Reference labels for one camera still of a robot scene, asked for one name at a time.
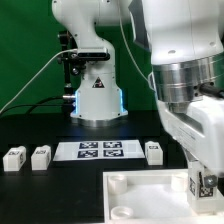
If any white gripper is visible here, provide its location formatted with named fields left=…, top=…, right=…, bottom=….
left=157, top=96, right=224, bottom=188

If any white square tabletop part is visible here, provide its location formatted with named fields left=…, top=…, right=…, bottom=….
left=103, top=169, right=224, bottom=224

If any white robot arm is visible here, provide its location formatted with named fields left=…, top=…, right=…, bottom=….
left=52, top=0, right=224, bottom=177

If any white marker sheet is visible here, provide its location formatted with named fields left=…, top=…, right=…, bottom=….
left=54, top=140, right=144, bottom=161

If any black camera stand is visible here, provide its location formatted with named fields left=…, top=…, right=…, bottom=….
left=57, top=31, right=84, bottom=116

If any white cable right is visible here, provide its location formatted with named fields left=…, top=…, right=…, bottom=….
left=118, top=13, right=156, bottom=91

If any white cable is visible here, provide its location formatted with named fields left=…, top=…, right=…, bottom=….
left=0, top=49, right=78, bottom=115
left=118, top=13, right=156, bottom=91

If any black cable left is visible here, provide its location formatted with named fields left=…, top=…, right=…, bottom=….
left=0, top=95, right=74, bottom=118

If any white cable left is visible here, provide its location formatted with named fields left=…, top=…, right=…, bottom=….
left=0, top=49, right=78, bottom=115

